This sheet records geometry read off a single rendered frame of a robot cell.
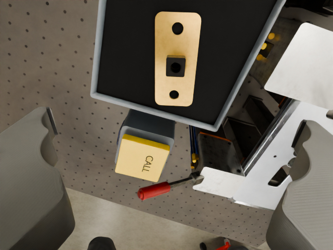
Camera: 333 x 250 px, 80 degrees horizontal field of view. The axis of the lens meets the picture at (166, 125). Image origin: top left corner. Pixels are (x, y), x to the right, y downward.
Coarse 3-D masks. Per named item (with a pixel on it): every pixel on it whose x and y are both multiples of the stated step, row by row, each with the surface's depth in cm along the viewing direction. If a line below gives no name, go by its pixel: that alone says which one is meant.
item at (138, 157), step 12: (120, 144) 24; (132, 144) 24; (144, 144) 24; (156, 144) 25; (120, 156) 25; (132, 156) 25; (144, 156) 25; (156, 156) 25; (120, 168) 26; (132, 168) 26; (144, 168) 26; (156, 168) 26; (156, 180) 27
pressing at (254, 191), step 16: (288, 112) 38; (304, 112) 38; (320, 112) 38; (272, 128) 40; (288, 128) 40; (256, 144) 44; (272, 144) 43; (288, 144) 42; (256, 160) 45; (272, 160) 45; (288, 160) 45; (256, 176) 48; (272, 176) 48; (288, 176) 47; (240, 192) 51; (256, 192) 51; (272, 192) 51; (272, 208) 54
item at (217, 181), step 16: (192, 128) 55; (208, 144) 45; (224, 144) 48; (192, 160) 45; (208, 160) 41; (224, 160) 42; (208, 176) 40; (224, 176) 40; (240, 176) 40; (224, 192) 43
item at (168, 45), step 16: (160, 16) 16; (176, 16) 16; (192, 16) 16; (160, 32) 17; (192, 32) 17; (160, 48) 18; (176, 48) 18; (192, 48) 18; (160, 64) 18; (192, 64) 18; (160, 80) 19; (176, 80) 19; (192, 80) 19; (160, 96) 20; (192, 96) 20
